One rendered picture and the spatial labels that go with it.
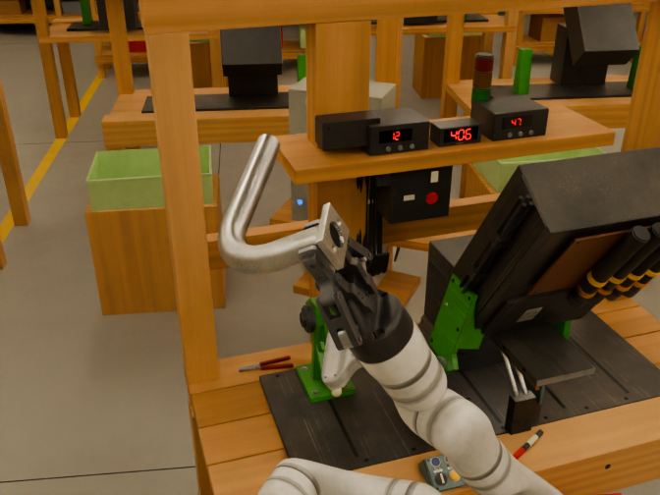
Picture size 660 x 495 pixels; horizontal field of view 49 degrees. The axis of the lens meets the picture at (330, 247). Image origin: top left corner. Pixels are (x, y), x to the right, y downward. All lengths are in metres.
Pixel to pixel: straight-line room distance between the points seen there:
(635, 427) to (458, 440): 1.24
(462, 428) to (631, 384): 1.38
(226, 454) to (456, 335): 0.64
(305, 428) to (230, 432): 0.20
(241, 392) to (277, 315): 1.93
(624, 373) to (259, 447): 1.05
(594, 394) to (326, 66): 1.14
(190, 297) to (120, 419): 1.54
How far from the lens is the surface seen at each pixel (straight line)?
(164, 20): 1.71
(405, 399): 0.84
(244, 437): 1.95
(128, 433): 3.36
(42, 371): 3.84
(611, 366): 2.28
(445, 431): 0.88
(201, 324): 2.02
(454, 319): 1.84
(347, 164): 1.78
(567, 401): 2.11
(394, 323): 0.76
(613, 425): 2.07
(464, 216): 2.24
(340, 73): 1.83
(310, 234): 0.70
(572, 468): 1.95
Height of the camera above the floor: 2.19
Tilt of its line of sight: 28 degrees down
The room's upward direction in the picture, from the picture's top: straight up
